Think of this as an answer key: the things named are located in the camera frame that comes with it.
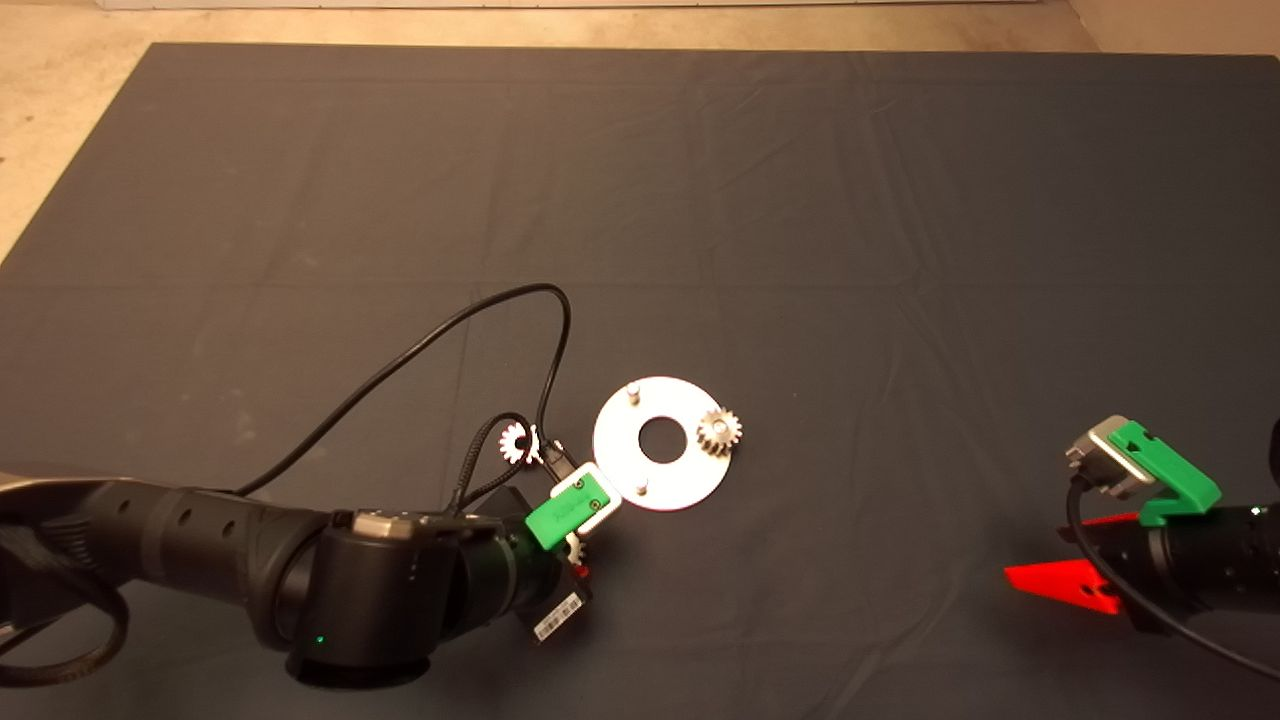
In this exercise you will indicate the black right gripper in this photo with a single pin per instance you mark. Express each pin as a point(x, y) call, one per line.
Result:
point(1135, 575)

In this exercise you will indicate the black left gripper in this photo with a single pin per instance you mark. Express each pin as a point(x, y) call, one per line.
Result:
point(555, 605)

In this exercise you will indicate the white gear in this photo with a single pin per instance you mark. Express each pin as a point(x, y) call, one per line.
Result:
point(512, 445)
point(574, 548)

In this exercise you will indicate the small steel planetary gear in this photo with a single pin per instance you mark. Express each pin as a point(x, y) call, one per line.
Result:
point(728, 440)

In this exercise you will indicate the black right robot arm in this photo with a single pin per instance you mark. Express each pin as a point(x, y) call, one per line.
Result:
point(1230, 560)

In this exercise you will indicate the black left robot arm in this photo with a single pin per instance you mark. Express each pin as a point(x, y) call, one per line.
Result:
point(200, 540)

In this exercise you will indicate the round metal carrier plate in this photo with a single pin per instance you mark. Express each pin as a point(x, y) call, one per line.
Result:
point(660, 490)

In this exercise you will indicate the dark grey table cloth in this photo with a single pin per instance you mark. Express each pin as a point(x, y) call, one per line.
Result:
point(800, 200)

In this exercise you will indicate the green left camera mount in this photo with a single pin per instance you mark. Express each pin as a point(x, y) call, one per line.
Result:
point(565, 510)

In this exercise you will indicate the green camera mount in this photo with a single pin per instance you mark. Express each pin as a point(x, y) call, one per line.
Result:
point(1165, 470)
point(565, 510)

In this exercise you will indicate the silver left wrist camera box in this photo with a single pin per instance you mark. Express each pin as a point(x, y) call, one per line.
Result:
point(608, 510)

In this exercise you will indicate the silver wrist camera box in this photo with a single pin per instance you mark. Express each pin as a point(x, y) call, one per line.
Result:
point(1100, 465)
point(608, 510)

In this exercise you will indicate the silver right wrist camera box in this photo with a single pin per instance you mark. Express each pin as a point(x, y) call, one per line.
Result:
point(1100, 465)

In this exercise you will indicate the green right camera mount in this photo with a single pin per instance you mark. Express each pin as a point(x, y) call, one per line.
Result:
point(1165, 470)

